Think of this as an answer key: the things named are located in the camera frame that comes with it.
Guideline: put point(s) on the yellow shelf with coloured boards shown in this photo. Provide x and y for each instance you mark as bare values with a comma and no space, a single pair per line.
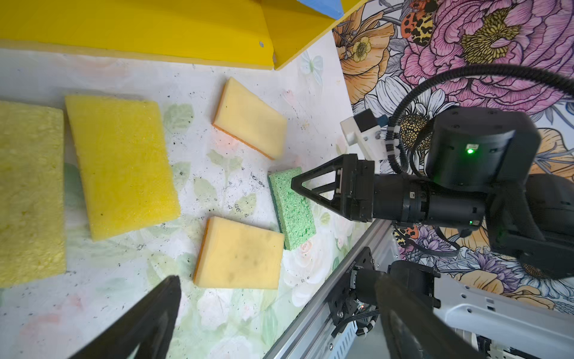
264,35

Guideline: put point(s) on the floral table mat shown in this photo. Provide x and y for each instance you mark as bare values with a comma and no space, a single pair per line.
213,174

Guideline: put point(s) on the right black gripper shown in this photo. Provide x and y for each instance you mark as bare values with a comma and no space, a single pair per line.
478,163

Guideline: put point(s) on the pale yellow textured sponge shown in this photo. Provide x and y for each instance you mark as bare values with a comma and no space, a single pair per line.
32,193

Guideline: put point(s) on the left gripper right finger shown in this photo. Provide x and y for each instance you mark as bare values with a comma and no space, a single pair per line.
411,329

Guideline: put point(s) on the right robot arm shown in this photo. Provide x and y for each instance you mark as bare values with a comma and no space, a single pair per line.
487,231

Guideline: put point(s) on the orange-yellow sponge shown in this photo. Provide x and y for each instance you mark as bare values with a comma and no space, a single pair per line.
246,117
234,255

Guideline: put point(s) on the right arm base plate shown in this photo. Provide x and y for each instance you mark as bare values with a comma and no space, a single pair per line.
353,299

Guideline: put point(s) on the green sponge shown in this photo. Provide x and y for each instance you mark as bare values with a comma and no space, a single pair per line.
293,211

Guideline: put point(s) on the aluminium front rail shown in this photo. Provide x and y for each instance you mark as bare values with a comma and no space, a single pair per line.
309,335

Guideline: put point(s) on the bright yellow small sponge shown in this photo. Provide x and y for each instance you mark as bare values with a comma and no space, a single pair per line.
126,176

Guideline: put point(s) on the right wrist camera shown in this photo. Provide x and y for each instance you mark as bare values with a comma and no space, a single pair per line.
368,132

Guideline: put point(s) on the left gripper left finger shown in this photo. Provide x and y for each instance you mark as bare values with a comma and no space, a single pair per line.
144,331

